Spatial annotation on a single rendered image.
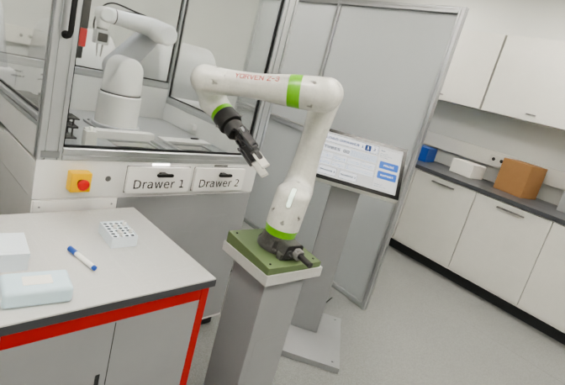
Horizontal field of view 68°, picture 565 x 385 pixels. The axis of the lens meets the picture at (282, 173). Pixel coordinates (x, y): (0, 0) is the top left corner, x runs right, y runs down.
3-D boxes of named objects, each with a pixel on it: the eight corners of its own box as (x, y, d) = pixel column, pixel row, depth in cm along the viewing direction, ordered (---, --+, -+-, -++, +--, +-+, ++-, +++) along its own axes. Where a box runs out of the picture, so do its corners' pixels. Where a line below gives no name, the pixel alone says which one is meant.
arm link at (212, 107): (220, 92, 172) (197, 106, 170) (214, 73, 161) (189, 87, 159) (238, 116, 167) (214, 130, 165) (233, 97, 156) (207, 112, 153)
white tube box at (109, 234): (136, 245, 141) (138, 235, 140) (110, 248, 135) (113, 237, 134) (122, 229, 149) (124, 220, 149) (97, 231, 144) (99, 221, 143)
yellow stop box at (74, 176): (91, 192, 154) (93, 174, 152) (70, 193, 149) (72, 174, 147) (85, 187, 157) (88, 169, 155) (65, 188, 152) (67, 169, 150)
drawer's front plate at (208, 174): (240, 190, 211) (245, 169, 209) (192, 191, 190) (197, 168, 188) (239, 188, 212) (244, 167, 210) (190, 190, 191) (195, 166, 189)
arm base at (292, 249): (319, 271, 154) (325, 257, 152) (288, 275, 144) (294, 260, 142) (279, 234, 172) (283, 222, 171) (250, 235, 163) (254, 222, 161)
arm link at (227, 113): (211, 129, 163) (211, 113, 155) (238, 117, 167) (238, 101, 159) (219, 139, 160) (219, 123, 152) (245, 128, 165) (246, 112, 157)
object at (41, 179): (251, 191, 219) (257, 165, 216) (31, 199, 145) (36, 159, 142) (161, 139, 281) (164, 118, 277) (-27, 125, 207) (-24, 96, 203)
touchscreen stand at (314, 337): (337, 373, 223) (398, 193, 199) (256, 346, 227) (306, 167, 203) (339, 322, 271) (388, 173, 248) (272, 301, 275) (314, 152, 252)
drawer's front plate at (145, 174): (187, 192, 188) (192, 168, 186) (124, 193, 167) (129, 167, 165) (185, 190, 189) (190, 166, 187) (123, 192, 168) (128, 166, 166)
